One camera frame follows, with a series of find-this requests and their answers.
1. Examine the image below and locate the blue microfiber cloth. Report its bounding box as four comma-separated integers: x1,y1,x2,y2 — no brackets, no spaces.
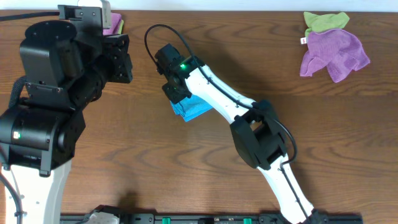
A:
170,95,213,122

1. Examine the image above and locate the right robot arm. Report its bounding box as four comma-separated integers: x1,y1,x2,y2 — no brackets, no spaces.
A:
152,44,323,223

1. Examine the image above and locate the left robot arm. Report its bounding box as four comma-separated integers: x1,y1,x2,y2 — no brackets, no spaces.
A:
1,1,132,223

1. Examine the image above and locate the folded green cloth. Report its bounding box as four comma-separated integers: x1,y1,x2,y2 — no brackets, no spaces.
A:
118,20,124,34

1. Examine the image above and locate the folded purple cloth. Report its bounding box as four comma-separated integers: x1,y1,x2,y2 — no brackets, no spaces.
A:
103,12,122,35

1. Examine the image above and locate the white cloth label tag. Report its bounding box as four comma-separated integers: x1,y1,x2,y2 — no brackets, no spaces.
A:
300,37,307,44

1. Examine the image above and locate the crumpled green cloth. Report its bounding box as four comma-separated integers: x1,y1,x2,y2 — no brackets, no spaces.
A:
303,12,349,37

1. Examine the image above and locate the crumpled purple cloth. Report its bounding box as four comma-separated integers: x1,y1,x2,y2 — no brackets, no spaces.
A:
300,29,370,83

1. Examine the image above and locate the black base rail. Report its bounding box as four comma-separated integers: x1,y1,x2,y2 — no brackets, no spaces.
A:
60,204,364,224

